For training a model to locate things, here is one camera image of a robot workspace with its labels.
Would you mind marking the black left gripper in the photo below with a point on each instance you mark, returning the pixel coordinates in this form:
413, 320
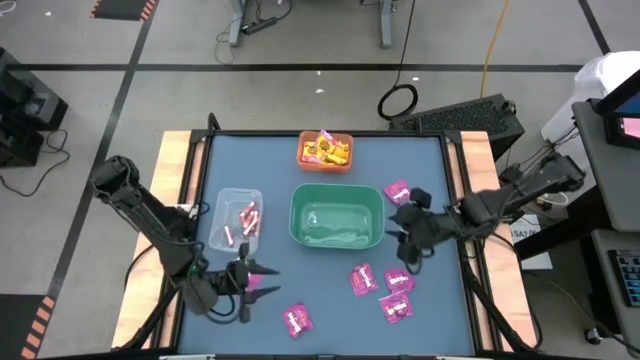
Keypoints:
235, 280

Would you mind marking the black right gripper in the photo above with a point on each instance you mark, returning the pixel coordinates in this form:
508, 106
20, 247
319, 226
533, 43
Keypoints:
425, 227

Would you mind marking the clear plastic bin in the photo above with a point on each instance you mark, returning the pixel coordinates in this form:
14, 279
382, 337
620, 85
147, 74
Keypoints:
225, 205

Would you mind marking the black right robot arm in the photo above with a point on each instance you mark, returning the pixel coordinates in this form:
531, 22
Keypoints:
500, 202

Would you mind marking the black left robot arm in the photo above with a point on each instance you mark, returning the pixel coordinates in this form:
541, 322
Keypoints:
160, 225

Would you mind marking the green plastic bin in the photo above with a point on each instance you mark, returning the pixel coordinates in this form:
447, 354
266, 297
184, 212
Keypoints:
335, 225

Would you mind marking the orange plastic bin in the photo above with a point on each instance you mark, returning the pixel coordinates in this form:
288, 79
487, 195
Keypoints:
325, 170

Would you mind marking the wooden side board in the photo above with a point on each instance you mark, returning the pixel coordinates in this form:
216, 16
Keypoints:
475, 150
172, 150

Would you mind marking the black diagonal brace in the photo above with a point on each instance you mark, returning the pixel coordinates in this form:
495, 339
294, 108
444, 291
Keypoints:
501, 306
150, 306

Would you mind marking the black computer tower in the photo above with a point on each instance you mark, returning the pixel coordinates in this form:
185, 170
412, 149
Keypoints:
465, 120

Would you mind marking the white paper sign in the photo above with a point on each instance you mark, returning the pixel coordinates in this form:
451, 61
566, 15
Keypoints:
535, 257

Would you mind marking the grey desk leg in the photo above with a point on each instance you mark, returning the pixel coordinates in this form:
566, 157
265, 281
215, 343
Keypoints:
385, 30
236, 30

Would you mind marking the grey desk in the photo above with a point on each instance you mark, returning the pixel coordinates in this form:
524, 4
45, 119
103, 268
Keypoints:
615, 200

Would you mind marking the black caster wheel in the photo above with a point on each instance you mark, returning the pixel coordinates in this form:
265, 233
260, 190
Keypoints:
592, 336

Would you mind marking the grey side table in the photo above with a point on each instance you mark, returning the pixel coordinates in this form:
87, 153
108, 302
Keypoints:
607, 310

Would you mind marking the black keyboard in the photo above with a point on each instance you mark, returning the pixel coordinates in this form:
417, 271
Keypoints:
630, 277

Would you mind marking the white plastic bag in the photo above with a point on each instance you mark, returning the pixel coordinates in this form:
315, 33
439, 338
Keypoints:
590, 80

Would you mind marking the black monitor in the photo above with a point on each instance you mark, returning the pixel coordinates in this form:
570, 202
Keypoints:
620, 130

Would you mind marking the black power strip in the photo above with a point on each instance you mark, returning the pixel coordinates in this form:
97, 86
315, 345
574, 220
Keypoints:
260, 25

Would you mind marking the black orange-striped floor mat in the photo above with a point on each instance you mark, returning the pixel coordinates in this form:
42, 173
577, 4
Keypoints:
20, 325
122, 9

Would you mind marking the black equipment box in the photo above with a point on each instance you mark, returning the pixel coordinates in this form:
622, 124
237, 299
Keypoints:
25, 100

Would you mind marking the black table frame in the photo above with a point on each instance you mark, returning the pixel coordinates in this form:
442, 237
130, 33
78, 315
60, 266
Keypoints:
250, 133

